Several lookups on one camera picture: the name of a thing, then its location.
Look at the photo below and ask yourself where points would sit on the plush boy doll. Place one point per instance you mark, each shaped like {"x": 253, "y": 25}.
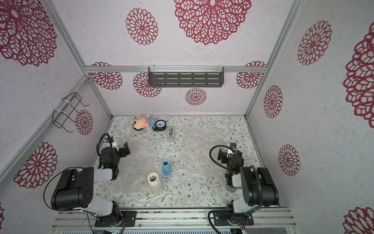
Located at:
{"x": 139, "y": 122}

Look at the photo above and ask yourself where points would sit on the black alarm clock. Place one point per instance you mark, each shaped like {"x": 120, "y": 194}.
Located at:
{"x": 160, "y": 126}

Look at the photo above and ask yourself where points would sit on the cream ribbed vase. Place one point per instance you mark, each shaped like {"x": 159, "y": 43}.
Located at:
{"x": 155, "y": 183}

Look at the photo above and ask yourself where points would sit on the blue ribbed vase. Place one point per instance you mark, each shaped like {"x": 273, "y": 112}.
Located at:
{"x": 166, "y": 168}

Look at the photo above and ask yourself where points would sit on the dark grey wall shelf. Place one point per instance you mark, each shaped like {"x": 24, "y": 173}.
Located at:
{"x": 185, "y": 77}

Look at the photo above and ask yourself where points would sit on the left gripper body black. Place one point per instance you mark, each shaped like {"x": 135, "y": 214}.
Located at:
{"x": 118, "y": 159}

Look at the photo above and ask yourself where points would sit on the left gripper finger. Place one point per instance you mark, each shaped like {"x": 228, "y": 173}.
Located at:
{"x": 124, "y": 150}
{"x": 110, "y": 141}

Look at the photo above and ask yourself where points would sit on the black wire wall rack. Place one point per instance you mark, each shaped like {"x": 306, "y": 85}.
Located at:
{"x": 63, "y": 114}

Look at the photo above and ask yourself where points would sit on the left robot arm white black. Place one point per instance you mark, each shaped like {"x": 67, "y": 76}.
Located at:
{"x": 74, "y": 190}

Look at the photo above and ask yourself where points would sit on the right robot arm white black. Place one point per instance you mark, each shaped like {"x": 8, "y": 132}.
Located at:
{"x": 256, "y": 183}

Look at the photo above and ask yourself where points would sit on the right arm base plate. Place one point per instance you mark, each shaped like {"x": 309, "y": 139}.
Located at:
{"x": 232, "y": 219}

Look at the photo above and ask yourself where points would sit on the aluminium rail base frame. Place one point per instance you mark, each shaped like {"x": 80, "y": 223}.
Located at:
{"x": 176, "y": 219}

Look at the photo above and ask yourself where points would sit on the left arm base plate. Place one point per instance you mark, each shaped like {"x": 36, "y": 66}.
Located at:
{"x": 123, "y": 218}

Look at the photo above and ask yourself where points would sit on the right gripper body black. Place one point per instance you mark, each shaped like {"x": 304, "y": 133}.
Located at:
{"x": 223, "y": 155}

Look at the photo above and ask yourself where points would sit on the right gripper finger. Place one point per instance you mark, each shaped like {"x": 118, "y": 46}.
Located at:
{"x": 233, "y": 145}
{"x": 221, "y": 154}

